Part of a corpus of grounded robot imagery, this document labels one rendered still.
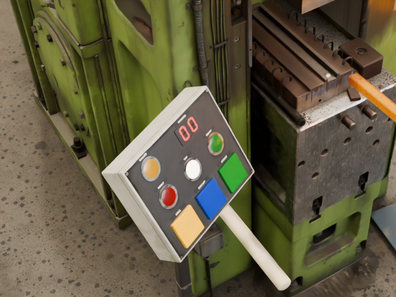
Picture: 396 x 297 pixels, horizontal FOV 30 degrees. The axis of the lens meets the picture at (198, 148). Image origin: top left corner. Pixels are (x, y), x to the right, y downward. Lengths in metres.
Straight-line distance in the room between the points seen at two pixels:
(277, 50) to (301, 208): 0.52
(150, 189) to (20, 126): 1.95
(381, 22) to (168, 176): 0.98
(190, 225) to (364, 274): 1.27
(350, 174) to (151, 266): 0.93
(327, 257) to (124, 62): 1.04
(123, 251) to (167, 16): 1.36
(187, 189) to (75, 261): 1.31
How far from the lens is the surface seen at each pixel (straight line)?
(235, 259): 2.80
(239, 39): 2.06
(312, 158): 2.25
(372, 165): 2.51
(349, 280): 2.91
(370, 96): 2.02
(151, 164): 1.70
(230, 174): 1.87
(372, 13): 2.37
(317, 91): 2.16
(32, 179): 3.34
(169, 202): 1.74
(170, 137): 1.74
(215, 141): 1.84
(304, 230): 2.53
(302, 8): 1.92
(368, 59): 2.26
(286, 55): 2.24
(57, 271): 3.01
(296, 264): 2.67
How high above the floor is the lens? 2.42
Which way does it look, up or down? 47 degrees down
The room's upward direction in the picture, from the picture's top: 5 degrees counter-clockwise
